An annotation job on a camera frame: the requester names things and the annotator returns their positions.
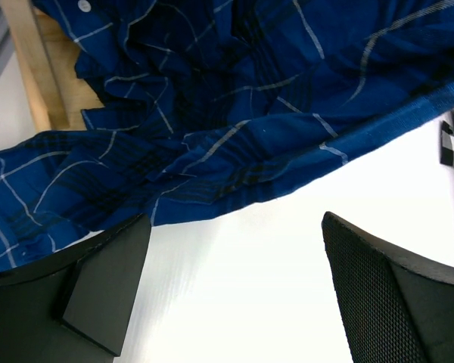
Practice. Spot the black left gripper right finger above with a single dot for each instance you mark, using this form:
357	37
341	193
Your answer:
395	305

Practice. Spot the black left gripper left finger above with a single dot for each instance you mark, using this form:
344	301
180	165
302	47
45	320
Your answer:
74	305

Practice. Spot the blue plaid shirt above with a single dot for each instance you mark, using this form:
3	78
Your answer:
211	106

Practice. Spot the wooden clothes rack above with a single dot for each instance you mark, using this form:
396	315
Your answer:
46	57

